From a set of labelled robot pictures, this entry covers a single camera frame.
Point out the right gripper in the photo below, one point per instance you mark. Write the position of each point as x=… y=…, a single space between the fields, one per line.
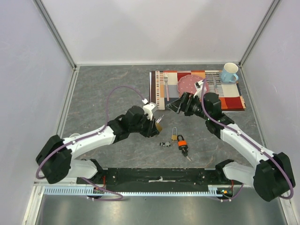
x=185 y=103

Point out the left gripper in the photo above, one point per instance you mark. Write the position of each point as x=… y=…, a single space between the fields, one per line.
x=152 y=131

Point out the large brass padlock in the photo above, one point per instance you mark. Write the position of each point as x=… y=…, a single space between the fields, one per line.
x=158 y=127

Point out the key of brass padlock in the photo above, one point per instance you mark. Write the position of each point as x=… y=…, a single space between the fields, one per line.
x=160 y=118

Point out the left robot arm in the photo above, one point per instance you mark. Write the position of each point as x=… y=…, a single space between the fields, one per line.
x=58 y=159

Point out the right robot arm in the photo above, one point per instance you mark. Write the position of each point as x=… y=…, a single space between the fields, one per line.
x=270 y=174

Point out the colourful patchwork placemat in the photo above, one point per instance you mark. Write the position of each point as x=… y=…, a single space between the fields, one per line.
x=229 y=94

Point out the pink dotted plate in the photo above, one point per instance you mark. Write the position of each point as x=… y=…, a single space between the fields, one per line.
x=186 y=83

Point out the small brass padlock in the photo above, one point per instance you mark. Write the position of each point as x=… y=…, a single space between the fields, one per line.
x=174 y=134

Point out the orange black padlock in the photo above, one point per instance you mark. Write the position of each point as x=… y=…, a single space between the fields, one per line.
x=182 y=143

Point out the light blue mug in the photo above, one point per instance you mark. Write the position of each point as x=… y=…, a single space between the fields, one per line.
x=229 y=73

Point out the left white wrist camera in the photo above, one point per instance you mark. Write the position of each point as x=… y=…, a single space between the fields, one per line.
x=149 y=108

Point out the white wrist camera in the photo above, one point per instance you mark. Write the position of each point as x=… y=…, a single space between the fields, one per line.
x=149 y=108
x=200 y=87

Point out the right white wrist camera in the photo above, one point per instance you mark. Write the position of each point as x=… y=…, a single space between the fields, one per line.
x=200 y=87

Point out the pink handled fork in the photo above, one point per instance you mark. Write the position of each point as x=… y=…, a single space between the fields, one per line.
x=166 y=85

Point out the pink handled knife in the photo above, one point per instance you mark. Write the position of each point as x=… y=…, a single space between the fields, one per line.
x=215 y=84

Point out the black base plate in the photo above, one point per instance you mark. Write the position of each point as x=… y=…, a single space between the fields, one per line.
x=160 y=179

